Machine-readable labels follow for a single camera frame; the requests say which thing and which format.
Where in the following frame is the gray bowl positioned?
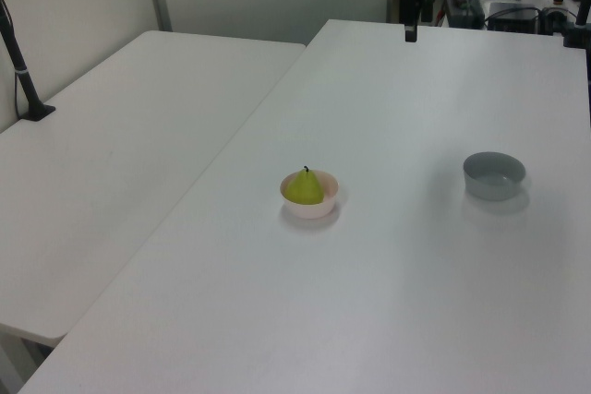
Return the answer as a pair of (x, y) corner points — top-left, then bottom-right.
(463, 150), (527, 202)

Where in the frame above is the black camera pole with base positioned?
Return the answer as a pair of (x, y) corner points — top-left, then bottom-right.
(0, 0), (57, 123)

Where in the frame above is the white adjoining table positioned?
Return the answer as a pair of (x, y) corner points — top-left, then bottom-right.
(0, 30), (308, 349)

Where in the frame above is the black gripper body white mount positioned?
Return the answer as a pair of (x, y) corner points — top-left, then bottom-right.
(404, 0), (424, 26)

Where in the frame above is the black electronics box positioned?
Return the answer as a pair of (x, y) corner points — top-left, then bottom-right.
(487, 1), (542, 33)

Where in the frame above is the black toolbox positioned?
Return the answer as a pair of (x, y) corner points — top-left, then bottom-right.
(444, 0), (486, 29)

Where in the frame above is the pink bowl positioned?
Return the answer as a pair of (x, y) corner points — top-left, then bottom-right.
(278, 171), (341, 221)

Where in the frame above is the green pear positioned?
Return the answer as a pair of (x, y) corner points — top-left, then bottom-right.
(284, 164), (325, 206)

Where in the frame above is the black clamp stand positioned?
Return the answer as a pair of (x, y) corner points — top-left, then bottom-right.
(561, 0), (591, 50)

